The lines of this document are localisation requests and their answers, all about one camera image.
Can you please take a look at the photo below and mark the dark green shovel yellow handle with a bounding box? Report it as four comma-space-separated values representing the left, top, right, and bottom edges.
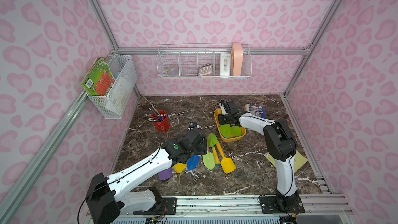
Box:
219, 124, 231, 139

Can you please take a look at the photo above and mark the light green shovel wooden handle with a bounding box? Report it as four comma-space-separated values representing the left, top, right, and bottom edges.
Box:
202, 133, 216, 170

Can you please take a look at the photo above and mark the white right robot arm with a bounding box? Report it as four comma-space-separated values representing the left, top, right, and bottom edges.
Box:
219, 100, 299, 201

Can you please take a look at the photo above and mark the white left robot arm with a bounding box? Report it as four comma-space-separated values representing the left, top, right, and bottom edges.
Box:
84, 122, 207, 224

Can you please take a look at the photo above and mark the yellow plastic storage box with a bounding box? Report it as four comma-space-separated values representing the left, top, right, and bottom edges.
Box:
214, 108, 246, 143

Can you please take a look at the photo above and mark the purple plastic shovel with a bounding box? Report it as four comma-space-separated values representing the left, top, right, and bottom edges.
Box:
158, 168, 173, 181

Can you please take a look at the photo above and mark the white box in shelf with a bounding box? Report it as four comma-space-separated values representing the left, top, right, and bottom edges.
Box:
219, 53, 231, 76

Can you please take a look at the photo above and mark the yellow plastic scoop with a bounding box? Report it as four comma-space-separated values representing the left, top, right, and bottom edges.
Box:
173, 163, 187, 174

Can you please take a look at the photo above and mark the red pen cup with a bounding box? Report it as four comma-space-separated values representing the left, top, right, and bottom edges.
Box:
154, 111, 171, 132

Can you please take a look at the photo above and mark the small brown palette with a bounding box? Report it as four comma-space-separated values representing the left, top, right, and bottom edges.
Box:
198, 63, 214, 77

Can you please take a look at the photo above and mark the pink case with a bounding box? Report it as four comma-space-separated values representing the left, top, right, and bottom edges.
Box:
231, 43, 243, 77

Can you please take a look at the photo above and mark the round glass jar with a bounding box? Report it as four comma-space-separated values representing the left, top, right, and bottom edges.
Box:
166, 65, 179, 76

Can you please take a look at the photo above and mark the yellow green booklet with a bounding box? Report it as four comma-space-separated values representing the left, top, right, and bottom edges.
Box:
264, 151, 308, 173

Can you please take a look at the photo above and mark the green red book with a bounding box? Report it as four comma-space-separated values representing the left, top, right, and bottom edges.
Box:
81, 57, 115, 96

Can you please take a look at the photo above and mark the blue shovel wooden handle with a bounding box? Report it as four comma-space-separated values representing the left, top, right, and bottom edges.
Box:
186, 155, 201, 171

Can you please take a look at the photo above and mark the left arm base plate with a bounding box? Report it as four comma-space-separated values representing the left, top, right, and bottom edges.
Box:
133, 188, 177, 216

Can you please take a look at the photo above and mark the white wire wall shelf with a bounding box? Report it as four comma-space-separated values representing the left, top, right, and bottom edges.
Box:
156, 44, 252, 79

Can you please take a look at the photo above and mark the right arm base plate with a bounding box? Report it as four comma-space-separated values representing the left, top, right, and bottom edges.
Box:
257, 192, 305, 215

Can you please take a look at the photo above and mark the white wire wall basket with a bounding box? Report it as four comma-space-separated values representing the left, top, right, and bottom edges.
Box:
87, 55, 138, 119

